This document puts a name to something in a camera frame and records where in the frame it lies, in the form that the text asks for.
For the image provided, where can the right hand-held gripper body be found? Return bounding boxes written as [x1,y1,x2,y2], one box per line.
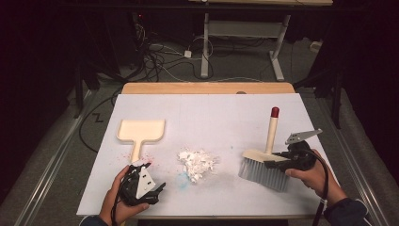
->
[275,128,324,172]

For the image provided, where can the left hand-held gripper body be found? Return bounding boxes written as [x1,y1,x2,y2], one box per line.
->
[119,163,160,207]

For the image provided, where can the cream brush with red tip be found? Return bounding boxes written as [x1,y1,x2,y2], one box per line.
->
[237,105,292,193]

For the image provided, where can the cream plastic dustpan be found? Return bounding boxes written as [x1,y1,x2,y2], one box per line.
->
[116,119,167,164]

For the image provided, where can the pile of white paper scraps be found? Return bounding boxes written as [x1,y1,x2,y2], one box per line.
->
[177,147,221,185]

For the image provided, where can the person's right hand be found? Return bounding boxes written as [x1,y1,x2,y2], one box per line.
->
[284,148,348,209]

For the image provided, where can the person's left hand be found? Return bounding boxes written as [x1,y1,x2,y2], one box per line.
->
[99,165,152,226]

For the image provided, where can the black metal stand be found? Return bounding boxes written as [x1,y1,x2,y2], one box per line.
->
[72,61,102,120]
[293,67,344,130]

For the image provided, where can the white board table cover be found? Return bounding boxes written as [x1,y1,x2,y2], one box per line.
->
[76,92,353,218]

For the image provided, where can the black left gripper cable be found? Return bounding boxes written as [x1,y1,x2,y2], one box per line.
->
[109,175,130,226]

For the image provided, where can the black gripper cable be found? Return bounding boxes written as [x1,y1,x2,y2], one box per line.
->
[109,175,130,226]
[300,147,331,226]

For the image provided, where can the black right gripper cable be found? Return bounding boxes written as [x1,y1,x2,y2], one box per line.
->
[300,147,331,226]

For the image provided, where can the metal floor rail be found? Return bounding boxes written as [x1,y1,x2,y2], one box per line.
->
[311,89,391,226]
[12,89,96,226]

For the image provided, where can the black looped floor cable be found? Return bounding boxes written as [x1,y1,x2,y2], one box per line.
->
[77,89,124,154]

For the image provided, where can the tangle of floor cables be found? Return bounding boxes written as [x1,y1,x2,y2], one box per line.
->
[133,12,217,83]

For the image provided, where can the white metal desk frame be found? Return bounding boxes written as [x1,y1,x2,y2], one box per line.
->
[187,0,334,82]

